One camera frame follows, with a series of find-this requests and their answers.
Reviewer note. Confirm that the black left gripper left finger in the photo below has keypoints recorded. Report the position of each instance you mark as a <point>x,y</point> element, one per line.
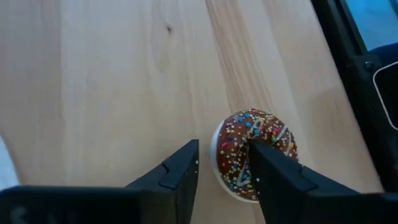
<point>178,186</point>

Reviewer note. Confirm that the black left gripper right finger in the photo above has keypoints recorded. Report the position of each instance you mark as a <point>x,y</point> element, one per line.
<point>280,193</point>

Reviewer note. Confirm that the small chocolate sprinkle donut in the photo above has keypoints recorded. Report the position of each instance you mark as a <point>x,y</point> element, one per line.
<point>234,146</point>

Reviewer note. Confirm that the black device with white edge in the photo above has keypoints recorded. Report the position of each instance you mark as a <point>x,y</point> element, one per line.
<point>388,93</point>

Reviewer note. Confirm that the black aluminium table frame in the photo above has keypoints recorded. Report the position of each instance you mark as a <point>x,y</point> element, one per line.
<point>345,56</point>

